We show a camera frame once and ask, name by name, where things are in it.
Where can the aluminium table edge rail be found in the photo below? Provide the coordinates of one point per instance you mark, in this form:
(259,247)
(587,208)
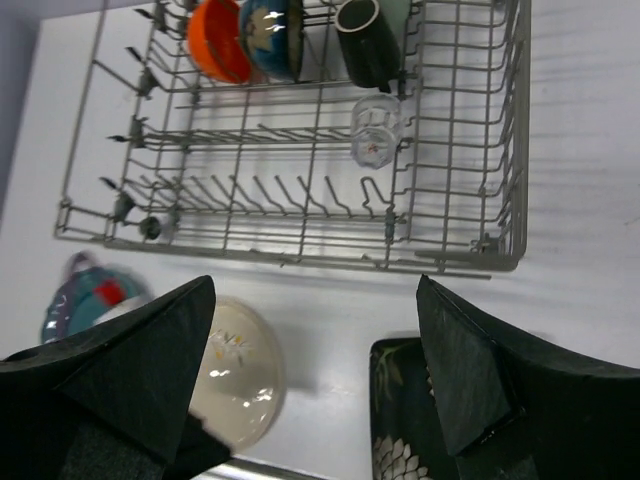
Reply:
(243,468)

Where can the clear drinking glass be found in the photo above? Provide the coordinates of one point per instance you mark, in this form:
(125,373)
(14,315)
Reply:
(376,130)

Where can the orange bowl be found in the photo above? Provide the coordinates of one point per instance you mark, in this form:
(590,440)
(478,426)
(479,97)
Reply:
(213,42)

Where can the black mug brown inside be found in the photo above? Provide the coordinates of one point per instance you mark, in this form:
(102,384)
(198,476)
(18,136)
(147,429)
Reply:
(369,48)

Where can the light green plastic cup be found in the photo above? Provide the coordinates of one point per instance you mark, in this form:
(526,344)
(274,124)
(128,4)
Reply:
(401,13)

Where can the grey wire dish rack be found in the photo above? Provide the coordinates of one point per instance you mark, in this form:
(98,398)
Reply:
(164,159)

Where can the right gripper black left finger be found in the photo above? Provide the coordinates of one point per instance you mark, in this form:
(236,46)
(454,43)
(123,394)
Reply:
(131,377)

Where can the black floral square plate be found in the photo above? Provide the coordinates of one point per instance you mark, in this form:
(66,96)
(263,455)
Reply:
(406,436)

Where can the teal scalloped plate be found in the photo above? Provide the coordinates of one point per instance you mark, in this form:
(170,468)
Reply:
(88,296)

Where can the blue patterned bowl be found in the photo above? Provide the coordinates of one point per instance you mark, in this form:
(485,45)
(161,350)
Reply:
(271,33)

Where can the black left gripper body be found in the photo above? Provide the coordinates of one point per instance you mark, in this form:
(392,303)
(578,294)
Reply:
(199,450)

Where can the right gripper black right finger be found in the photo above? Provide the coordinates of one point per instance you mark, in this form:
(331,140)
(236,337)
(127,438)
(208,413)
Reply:
(492,379)

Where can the green cream round plate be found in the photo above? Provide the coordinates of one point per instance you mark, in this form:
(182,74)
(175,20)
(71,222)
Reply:
(241,384)

